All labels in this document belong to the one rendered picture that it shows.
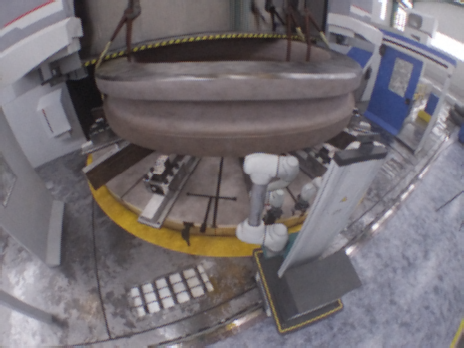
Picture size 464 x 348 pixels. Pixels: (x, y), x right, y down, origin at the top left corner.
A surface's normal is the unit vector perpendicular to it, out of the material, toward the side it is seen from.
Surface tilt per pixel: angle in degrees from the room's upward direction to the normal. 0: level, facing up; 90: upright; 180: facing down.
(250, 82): 90
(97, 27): 90
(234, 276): 0
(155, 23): 90
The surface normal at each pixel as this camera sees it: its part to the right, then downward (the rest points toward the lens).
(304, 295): 0.00, -0.73
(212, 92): -0.04, 0.69
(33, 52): 0.45, 0.61
